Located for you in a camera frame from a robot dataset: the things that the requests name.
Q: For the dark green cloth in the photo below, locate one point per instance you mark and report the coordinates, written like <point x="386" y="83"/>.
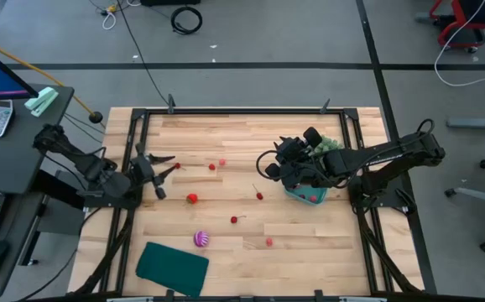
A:
<point x="171" y="268"/>

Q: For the mint green stapler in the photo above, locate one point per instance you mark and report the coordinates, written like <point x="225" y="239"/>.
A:
<point x="41" y="100"/>

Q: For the black box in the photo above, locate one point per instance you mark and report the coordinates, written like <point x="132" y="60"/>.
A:
<point x="171" y="1"/>

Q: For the teal plastic container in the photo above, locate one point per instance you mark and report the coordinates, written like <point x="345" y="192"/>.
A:
<point x="307" y="202"/>

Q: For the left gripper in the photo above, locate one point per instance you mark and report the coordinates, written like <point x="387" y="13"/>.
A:
<point x="142" y="168"/>

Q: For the purple white striped onion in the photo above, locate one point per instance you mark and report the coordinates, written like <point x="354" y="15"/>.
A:
<point x="201" y="238"/>

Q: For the red cherry with stem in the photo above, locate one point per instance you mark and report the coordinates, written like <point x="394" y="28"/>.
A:
<point x="178" y="165"/>
<point x="234" y="219"/>
<point x="259" y="196"/>

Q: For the red and black cart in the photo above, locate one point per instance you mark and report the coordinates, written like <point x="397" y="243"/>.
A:
<point x="477" y="10"/>

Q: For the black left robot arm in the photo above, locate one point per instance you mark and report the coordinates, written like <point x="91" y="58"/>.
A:
<point x="87" y="165"/>

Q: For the grey desk foot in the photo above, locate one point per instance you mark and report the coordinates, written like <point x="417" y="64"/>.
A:
<point x="477" y="122"/>

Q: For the green potted plant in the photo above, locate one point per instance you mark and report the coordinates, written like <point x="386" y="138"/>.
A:
<point x="328" y="144"/>

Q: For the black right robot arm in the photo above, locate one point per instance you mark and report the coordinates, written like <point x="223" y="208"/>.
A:
<point x="393" y="157"/>

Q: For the black desk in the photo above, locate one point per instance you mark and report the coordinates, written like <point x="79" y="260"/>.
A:
<point x="16" y="159"/>

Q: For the dark grey lower desk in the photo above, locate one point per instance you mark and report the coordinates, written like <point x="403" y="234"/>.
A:
<point x="16" y="235"/>

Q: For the black aluminium table frame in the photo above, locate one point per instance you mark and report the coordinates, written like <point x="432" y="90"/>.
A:
<point x="246" y="111"/>

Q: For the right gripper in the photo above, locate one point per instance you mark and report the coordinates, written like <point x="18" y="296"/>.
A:
<point x="295" y="168"/>

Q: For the pink textured ball fruit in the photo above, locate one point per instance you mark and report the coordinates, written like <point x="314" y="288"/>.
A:
<point x="269" y="241"/>

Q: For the yellow plug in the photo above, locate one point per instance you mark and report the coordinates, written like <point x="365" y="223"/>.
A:
<point x="111" y="7"/>

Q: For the red toy strawberry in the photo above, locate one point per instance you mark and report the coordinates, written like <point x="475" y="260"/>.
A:
<point x="191" y="198"/>

